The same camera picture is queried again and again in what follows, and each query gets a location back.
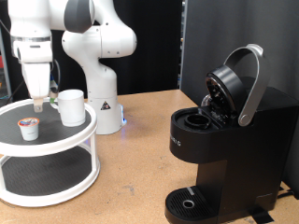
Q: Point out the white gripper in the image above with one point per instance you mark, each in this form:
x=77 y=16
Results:
x=37 y=81

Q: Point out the white coffee pod orange lid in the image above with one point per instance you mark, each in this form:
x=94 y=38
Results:
x=28 y=130

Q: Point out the black Keurig coffee machine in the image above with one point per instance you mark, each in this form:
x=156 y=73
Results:
x=249 y=149

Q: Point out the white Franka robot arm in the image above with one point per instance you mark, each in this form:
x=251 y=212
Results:
x=102 y=84

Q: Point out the white two-tier turntable shelf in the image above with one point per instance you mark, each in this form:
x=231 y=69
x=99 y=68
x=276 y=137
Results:
x=46 y=146

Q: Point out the grey metal pole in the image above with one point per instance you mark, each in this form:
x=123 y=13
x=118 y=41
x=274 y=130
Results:
x=5 y=68

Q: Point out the black backdrop curtain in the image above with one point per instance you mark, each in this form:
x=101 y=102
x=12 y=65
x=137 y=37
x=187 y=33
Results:
x=155 y=46

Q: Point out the grey tape strip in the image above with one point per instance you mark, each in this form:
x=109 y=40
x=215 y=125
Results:
x=190 y=190

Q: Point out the dark grey partition panel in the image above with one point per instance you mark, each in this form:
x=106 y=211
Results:
x=218 y=25

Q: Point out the black tape piece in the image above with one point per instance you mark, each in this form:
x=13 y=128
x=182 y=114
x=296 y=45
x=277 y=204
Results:
x=261 y=216

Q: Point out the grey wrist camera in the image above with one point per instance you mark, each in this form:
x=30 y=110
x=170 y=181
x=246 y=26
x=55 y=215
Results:
x=53 y=83

